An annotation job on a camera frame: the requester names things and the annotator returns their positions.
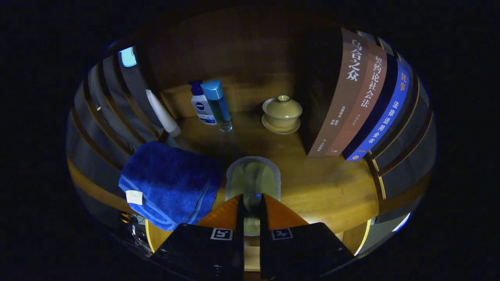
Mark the white pump bottle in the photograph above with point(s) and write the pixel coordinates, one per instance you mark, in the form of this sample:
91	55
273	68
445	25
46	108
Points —
202	107

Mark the teal bottle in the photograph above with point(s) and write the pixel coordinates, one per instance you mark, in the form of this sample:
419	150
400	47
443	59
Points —
218	109

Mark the wooden cabinet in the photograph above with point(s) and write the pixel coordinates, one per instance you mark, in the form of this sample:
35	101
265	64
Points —
234	58

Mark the blue towel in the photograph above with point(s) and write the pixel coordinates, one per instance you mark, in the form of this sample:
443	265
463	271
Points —
172	183

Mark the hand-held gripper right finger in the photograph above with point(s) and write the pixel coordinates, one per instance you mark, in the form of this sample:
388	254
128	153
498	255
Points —
273	253

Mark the blue book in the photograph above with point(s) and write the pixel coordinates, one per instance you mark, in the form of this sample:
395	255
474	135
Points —
386	117

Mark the wooden countertop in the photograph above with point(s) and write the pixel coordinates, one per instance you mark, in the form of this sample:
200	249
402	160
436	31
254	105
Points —
320	183

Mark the reddish brown book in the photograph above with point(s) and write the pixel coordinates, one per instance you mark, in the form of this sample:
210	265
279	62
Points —
367	101

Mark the white tube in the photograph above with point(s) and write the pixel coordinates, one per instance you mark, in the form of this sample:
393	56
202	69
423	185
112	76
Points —
164	117

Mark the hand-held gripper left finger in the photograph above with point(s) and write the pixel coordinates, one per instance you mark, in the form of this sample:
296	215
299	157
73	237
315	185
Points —
230	253

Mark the beige lidded tea cup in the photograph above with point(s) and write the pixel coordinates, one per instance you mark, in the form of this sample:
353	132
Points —
282	113

